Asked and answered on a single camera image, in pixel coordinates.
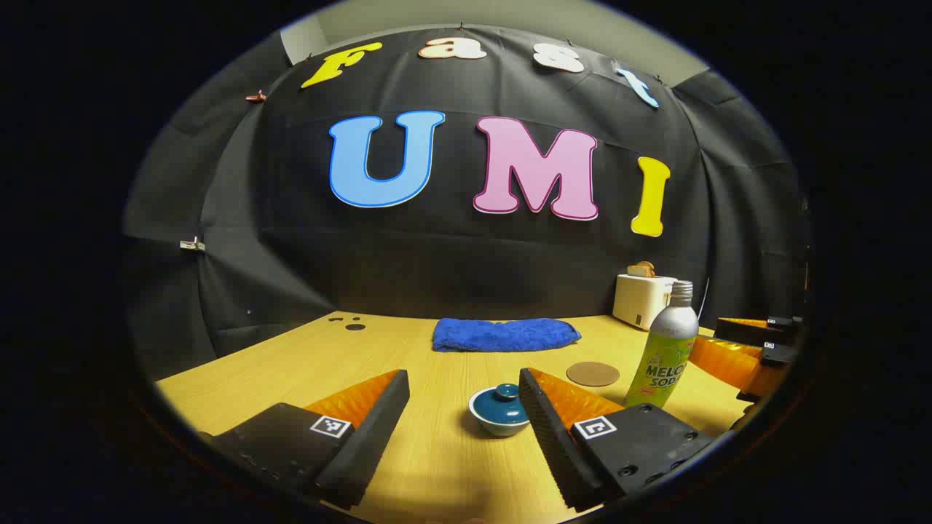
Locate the white teacup with teal outside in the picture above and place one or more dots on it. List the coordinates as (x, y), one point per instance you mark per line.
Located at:
(495, 428)

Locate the white toaster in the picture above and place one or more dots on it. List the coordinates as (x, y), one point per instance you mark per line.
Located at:
(641, 302)

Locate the toast slice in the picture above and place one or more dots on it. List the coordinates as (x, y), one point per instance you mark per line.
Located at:
(641, 269)

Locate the teal teacup lid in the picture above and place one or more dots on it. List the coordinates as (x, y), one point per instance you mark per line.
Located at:
(504, 399)

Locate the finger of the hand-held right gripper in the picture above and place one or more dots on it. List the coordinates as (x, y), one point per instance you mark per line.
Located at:
(728, 360)
(750, 332)

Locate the silver water bottle green label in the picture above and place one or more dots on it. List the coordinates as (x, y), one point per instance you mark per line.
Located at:
(666, 349)

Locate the brown round coaster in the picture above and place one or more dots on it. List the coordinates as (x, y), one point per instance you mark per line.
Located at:
(593, 374)

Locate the silver cloth clip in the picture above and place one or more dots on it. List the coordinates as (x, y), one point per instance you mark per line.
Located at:
(193, 244)

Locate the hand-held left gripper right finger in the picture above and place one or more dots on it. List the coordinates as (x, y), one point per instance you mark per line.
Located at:
(546, 444)

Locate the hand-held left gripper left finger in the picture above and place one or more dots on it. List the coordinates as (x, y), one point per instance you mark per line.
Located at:
(371, 437)

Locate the copper cloth clip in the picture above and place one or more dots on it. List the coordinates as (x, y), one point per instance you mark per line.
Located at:
(255, 96)

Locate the blue towel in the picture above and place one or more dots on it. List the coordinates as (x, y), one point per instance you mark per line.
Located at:
(502, 335)

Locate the black backdrop cloth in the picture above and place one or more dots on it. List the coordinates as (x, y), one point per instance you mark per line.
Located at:
(437, 269)

